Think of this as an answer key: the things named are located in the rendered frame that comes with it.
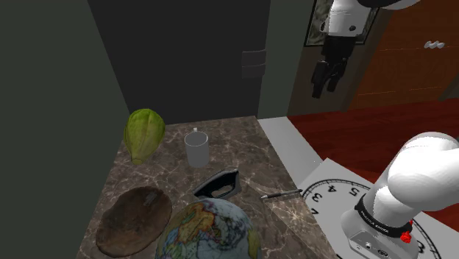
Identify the coloured world globe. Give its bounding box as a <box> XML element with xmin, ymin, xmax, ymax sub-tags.
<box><xmin>154</xmin><ymin>199</ymin><xmax>264</xmax><ymax>259</ymax></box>

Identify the green cabbage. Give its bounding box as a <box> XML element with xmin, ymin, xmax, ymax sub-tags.
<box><xmin>123</xmin><ymin>108</ymin><xmax>166</xmax><ymax>166</ymax></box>

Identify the black flat iron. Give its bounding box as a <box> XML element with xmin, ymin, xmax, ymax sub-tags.
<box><xmin>192</xmin><ymin>168</ymin><xmax>242</xmax><ymax>201</ymax></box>

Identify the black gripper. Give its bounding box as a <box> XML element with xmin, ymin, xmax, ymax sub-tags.
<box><xmin>310</xmin><ymin>35</ymin><xmax>358</xmax><ymax>99</ymax></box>

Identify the brown wooden door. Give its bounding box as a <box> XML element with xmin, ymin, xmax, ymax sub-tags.
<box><xmin>349</xmin><ymin>0</ymin><xmax>459</xmax><ymax>110</ymax></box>

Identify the grey mug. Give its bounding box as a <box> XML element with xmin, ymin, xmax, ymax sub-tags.
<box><xmin>184</xmin><ymin>127</ymin><xmax>210</xmax><ymax>168</ymax></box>

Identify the dark pen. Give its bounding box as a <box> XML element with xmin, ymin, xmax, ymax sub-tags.
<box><xmin>260</xmin><ymin>188</ymin><xmax>304</xmax><ymax>201</ymax></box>

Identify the dark framed wall picture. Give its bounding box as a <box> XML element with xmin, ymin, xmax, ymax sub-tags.
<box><xmin>304</xmin><ymin>0</ymin><xmax>380</xmax><ymax>48</ymax></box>

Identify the brown flat round bread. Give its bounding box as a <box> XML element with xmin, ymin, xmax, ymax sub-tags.
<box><xmin>95</xmin><ymin>185</ymin><xmax>174</xmax><ymax>258</ymax></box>

